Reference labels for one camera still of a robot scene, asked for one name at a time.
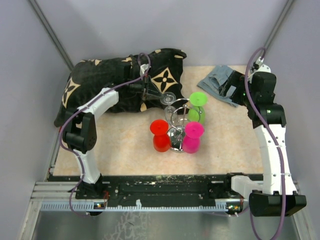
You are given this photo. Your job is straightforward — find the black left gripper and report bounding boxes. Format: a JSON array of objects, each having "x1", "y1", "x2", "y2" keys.
[{"x1": 125, "y1": 73, "x2": 164, "y2": 100}]

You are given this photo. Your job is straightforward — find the clear wine glass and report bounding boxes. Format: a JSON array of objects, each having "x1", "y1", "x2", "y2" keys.
[{"x1": 160, "y1": 92, "x2": 178, "y2": 126}]

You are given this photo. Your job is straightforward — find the red wine glass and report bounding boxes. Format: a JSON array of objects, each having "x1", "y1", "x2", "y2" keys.
[{"x1": 149, "y1": 119, "x2": 171, "y2": 153}]

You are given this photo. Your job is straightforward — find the green wine glass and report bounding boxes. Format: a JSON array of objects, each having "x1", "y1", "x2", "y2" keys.
[{"x1": 188, "y1": 92, "x2": 208, "y2": 125}]

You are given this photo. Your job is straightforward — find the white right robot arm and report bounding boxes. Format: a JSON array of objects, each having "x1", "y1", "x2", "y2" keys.
[{"x1": 219, "y1": 71, "x2": 307, "y2": 217}]

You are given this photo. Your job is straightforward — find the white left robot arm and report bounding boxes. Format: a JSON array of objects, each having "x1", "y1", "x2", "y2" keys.
[{"x1": 59, "y1": 53, "x2": 166, "y2": 199}]

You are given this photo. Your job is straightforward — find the chrome wine glass rack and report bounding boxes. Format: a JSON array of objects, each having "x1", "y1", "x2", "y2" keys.
[{"x1": 167, "y1": 98, "x2": 191, "y2": 153}]

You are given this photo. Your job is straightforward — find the pink wine glass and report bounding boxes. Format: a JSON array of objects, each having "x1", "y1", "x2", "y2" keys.
[{"x1": 182, "y1": 121, "x2": 205, "y2": 154}]

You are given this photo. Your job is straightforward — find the black floral pattern blanket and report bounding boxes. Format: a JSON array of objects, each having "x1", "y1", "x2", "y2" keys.
[{"x1": 53, "y1": 48, "x2": 187, "y2": 128}]

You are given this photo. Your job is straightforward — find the folded light blue jeans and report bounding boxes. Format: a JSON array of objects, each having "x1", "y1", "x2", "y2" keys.
[{"x1": 197, "y1": 65, "x2": 242, "y2": 108}]

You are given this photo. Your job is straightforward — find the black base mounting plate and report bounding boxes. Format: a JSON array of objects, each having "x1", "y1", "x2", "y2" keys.
[{"x1": 47, "y1": 173, "x2": 247, "y2": 212}]

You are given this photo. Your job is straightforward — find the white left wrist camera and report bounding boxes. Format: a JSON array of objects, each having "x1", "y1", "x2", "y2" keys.
[{"x1": 139, "y1": 64, "x2": 149, "y2": 76}]

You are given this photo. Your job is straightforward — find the aluminium corner frame rail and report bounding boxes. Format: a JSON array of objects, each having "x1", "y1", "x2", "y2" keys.
[{"x1": 264, "y1": 0, "x2": 296, "y2": 51}]

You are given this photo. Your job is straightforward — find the left aluminium corner rail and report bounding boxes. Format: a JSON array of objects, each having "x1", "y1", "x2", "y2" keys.
[{"x1": 27, "y1": 0, "x2": 74, "y2": 71}]

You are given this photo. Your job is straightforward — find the grey slotted cable duct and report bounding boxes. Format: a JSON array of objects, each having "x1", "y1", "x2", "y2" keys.
[{"x1": 40, "y1": 198, "x2": 240, "y2": 212}]

